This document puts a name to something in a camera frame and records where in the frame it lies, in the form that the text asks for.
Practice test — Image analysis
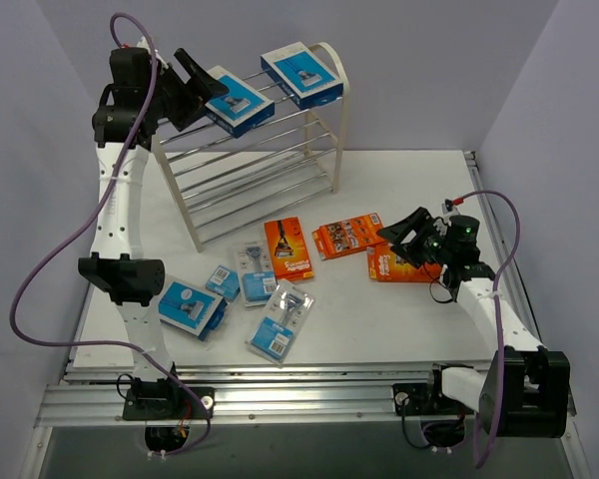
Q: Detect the blue Harry's box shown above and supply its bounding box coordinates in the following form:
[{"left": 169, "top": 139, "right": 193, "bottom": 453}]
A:
[
  {"left": 206, "top": 66, "right": 276, "bottom": 138},
  {"left": 261, "top": 42, "right": 343, "bottom": 110},
  {"left": 158, "top": 276, "right": 228, "bottom": 341}
]

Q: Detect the gillette razor blister pack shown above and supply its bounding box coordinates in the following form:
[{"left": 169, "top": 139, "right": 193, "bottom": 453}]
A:
[
  {"left": 247, "top": 279, "right": 314, "bottom": 364},
  {"left": 234, "top": 241, "right": 278, "bottom": 307}
]

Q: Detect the Gillette razor blister pack front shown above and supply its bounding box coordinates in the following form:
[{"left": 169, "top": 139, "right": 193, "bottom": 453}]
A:
[{"left": 247, "top": 279, "right": 314, "bottom": 364}]

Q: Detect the small blue cartridge pack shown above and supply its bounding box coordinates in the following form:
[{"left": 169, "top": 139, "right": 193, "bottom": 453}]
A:
[{"left": 205, "top": 265, "right": 240, "bottom": 302}]

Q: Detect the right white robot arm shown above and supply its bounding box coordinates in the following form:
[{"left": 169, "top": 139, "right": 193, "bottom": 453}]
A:
[{"left": 378, "top": 208, "right": 570, "bottom": 438}]

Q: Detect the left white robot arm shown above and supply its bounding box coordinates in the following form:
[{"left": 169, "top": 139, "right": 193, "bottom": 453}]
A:
[{"left": 78, "top": 47, "right": 228, "bottom": 418}]

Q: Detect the cream metal-rod shelf rack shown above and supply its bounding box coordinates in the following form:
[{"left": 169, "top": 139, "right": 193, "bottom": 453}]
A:
[{"left": 153, "top": 42, "right": 350, "bottom": 251}]

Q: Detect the orange Gillette Fusion5 box right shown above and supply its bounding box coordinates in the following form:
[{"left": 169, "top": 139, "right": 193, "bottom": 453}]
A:
[{"left": 366, "top": 243, "right": 441, "bottom": 283}]

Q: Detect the orange gillette fusion5 box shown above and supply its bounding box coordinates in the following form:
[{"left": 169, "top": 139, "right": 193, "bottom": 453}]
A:
[
  {"left": 366, "top": 243, "right": 441, "bottom": 283},
  {"left": 264, "top": 217, "right": 314, "bottom": 282}
]

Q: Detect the orange Gillette styler box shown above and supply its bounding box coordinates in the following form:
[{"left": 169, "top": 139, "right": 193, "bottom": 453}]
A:
[{"left": 312, "top": 213, "right": 383, "bottom": 260}]

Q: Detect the orange Gillette Fusion5 box centre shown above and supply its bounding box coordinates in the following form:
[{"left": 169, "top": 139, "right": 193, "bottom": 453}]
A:
[{"left": 264, "top": 217, "right": 314, "bottom": 282}]

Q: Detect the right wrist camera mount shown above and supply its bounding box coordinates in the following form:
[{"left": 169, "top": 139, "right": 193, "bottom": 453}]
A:
[{"left": 441, "top": 199, "right": 461, "bottom": 223}]

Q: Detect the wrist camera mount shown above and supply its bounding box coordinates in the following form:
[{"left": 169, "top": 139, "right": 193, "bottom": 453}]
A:
[
  {"left": 122, "top": 36, "right": 170, "bottom": 76},
  {"left": 441, "top": 199, "right": 461, "bottom": 223}
]

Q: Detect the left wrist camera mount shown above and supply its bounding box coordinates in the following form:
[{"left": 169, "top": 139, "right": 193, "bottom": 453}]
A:
[{"left": 122, "top": 36, "right": 170, "bottom": 76}]

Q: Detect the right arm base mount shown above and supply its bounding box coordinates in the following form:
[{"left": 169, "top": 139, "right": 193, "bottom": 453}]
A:
[{"left": 392, "top": 381, "right": 483, "bottom": 448}]

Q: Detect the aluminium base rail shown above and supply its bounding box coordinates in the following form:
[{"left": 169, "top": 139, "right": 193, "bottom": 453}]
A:
[{"left": 34, "top": 366, "right": 578, "bottom": 428}]

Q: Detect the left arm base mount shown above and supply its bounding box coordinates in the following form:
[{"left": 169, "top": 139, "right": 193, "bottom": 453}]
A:
[{"left": 122, "top": 373, "right": 216, "bottom": 453}]

